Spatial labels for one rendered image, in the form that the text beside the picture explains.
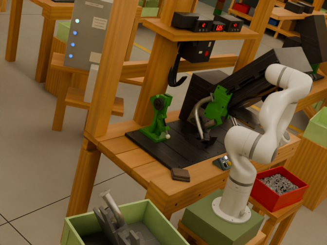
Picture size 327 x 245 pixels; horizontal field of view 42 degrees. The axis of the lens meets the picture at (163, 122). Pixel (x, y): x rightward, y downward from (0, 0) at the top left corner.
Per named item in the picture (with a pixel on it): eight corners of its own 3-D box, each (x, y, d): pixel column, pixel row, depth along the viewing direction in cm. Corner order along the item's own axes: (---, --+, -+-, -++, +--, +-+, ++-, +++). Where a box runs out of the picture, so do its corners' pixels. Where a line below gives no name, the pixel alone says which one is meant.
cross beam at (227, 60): (234, 66, 339) (238, 56, 335) (108, 80, 244) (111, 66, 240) (229, 63, 341) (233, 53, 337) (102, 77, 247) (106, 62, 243)
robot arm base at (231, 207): (258, 216, 206) (269, 184, 197) (232, 228, 193) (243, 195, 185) (229, 194, 218) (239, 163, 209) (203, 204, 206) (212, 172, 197)
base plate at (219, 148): (272, 136, 315) (273, 134, 314) (174, 173, 235) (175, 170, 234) (227, 110, 337) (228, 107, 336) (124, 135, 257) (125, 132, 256)
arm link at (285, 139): (268, 154, 237) (274, 147, 244) (287, 145, 228) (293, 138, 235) (259, 142, 237) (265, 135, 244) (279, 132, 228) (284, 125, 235)
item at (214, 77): (223, 124, 307) (239, 80, 292) (197, 131, 284) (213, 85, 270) (204, 112, 316) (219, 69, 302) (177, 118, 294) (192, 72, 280)
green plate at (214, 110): (222, 124, 268) (238, 94, 263) (216, 123, 261) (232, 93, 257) (209, 115, 274) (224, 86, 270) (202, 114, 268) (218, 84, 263)
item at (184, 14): (195, 27, 251) (199, 16, 248) (179, 27, 240) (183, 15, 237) (187, 23, 255) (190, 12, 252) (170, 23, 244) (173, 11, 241)
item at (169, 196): (293, 155, 327) (301, 139, 321) (161, 219, 218) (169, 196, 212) (278, 146, 335) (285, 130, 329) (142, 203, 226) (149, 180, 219)
